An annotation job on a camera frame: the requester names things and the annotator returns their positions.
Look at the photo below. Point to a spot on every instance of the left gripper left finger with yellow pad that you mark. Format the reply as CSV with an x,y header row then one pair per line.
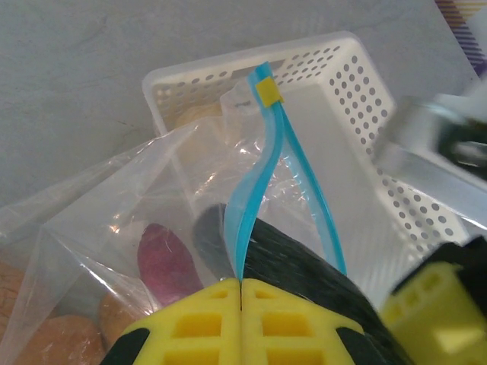
x,y
190,331

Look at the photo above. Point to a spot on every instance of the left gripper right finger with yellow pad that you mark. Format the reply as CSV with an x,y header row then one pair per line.
x,y
289,331

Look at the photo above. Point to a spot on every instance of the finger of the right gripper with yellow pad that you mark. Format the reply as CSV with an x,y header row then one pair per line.
x,y
430,311

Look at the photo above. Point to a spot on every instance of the dark eggplant with green stem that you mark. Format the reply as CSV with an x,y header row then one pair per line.
x,y
296,262

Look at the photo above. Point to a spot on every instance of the purple sweet potato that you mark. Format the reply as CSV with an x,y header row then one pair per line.
x,y
163,262

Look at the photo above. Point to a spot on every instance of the brown walnut-shaped bread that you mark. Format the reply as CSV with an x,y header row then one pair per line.
x,y
61,338
116,319
11,289

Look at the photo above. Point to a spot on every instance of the clear zip-top bag blue zipper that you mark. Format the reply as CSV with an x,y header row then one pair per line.
x,y
243,213

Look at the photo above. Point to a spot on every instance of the yellow tab on zipper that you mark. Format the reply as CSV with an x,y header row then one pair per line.
x,y
268,91

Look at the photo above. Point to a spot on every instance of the white perforated plastic basket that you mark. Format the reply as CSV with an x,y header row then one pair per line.
x,y
342,125

